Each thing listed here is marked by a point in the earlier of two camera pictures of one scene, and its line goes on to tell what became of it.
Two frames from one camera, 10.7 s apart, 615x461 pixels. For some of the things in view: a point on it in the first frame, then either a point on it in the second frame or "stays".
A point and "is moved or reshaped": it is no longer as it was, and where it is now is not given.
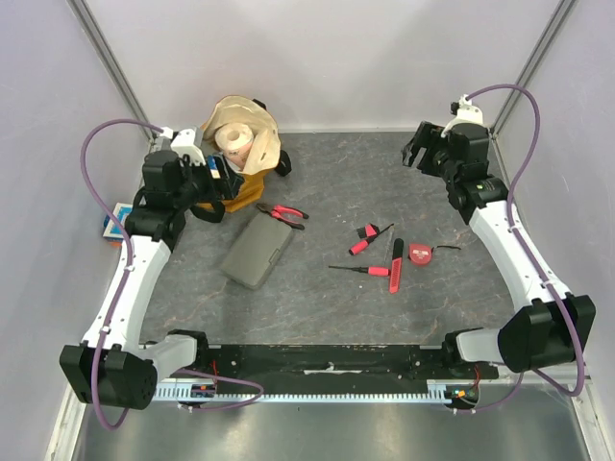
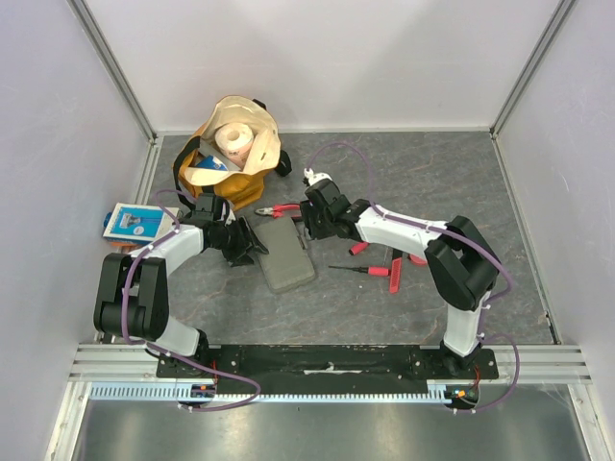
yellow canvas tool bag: x=265 y=157 stays
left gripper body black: x=209 y=188 to x=231 y=241
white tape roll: x=233 y=140 stays
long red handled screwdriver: x=371 y=270 stays
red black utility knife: x=398 y=247 stays
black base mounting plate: x=380 y=362 stays
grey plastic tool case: x=258 y=249 is moved or reshaped
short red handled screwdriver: x=358 y=247 stays
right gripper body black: x=428 y=149 to x=310 y=220
